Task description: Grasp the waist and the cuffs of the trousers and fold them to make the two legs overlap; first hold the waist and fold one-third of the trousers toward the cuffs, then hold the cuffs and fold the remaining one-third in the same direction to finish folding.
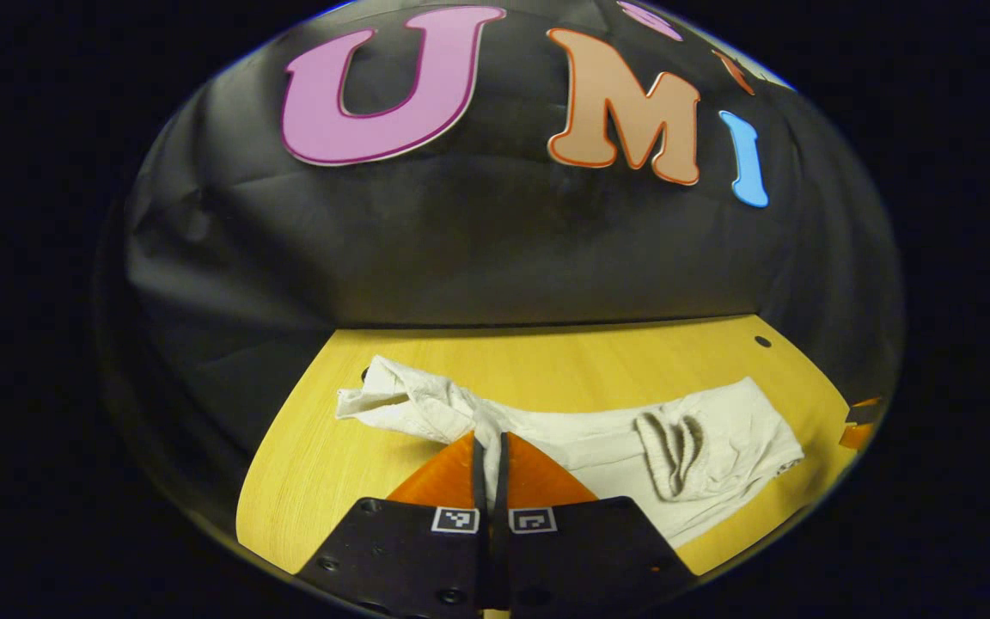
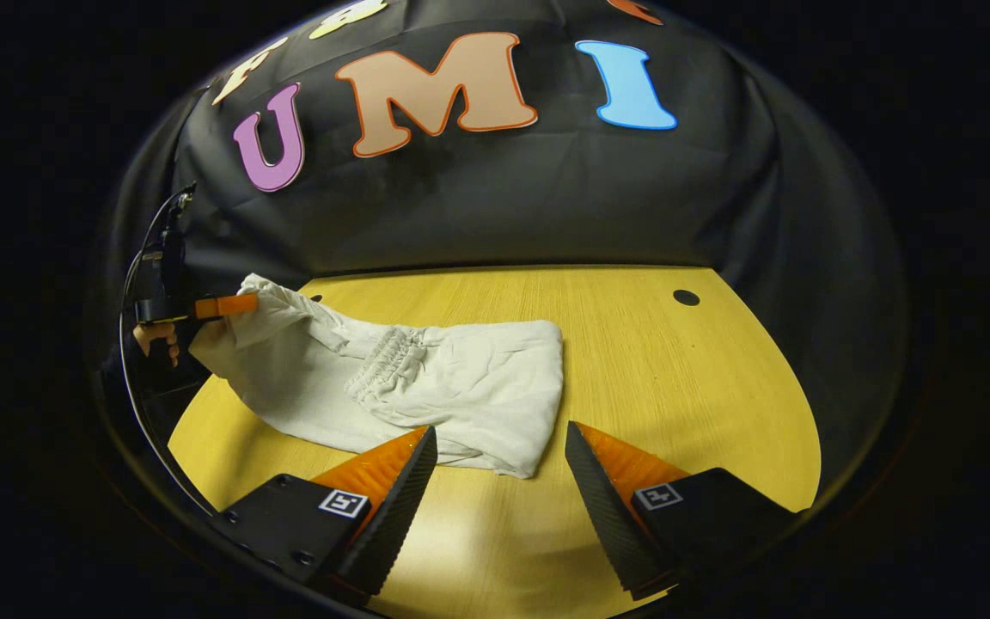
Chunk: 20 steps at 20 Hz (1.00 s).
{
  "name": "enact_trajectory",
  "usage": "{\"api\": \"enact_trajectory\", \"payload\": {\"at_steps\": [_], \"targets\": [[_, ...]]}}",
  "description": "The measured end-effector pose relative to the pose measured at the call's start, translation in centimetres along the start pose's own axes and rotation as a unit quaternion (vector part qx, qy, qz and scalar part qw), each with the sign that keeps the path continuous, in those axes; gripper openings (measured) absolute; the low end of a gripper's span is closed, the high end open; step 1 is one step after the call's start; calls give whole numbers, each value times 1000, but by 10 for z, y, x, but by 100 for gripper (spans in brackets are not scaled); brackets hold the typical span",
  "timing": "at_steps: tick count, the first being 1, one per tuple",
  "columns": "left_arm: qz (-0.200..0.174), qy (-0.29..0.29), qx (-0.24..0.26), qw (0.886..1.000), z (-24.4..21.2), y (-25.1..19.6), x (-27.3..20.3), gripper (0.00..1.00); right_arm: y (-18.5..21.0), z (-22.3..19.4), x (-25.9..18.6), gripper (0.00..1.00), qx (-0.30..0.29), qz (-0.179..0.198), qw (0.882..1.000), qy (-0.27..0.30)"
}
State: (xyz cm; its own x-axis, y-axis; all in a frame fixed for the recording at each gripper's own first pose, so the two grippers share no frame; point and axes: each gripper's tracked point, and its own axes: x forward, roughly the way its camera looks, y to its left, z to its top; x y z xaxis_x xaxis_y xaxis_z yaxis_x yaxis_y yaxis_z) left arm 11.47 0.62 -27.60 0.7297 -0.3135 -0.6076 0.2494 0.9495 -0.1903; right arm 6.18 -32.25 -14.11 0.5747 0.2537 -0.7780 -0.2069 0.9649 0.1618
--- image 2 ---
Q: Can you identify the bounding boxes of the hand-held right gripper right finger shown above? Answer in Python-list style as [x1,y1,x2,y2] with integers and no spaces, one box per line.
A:
[564,420,801,601]

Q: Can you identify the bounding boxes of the thin black cable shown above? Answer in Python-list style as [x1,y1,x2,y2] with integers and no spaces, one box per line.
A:
[116,182,214,517]

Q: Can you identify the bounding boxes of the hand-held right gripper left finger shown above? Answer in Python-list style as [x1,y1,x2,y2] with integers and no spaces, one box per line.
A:
[207,425,440,600]

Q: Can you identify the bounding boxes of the black backdrop cloth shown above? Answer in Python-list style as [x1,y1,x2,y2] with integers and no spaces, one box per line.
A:
[104,0,908,517]

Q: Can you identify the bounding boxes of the white jeans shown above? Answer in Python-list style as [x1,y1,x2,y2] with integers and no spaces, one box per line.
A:
[190,273,565,480]

